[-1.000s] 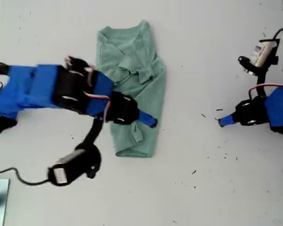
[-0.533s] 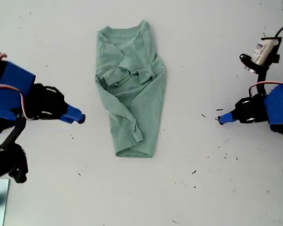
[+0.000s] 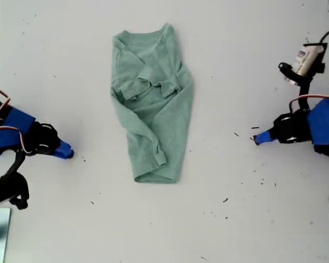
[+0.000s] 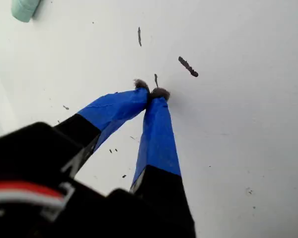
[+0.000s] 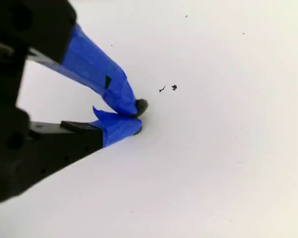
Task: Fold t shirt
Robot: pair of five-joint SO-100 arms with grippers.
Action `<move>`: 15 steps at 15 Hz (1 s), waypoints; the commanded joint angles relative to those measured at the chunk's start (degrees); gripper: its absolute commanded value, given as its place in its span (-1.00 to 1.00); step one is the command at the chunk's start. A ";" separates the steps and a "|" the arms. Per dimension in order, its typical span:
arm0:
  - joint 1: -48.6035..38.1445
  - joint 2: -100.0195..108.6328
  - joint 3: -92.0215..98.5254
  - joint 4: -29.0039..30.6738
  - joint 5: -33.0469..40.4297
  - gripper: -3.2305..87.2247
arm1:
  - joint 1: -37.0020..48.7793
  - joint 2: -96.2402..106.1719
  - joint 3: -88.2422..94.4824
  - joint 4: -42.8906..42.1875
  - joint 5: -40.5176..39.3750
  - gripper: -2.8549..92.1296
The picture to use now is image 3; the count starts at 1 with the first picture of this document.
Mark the green t-shirt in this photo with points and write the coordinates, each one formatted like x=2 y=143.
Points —
x=153 y=115

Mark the black camera stalk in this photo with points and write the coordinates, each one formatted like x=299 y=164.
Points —
x=303 y=87
x=13 y=189

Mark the silver camera box with label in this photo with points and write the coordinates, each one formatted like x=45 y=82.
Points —
x=308 y=59

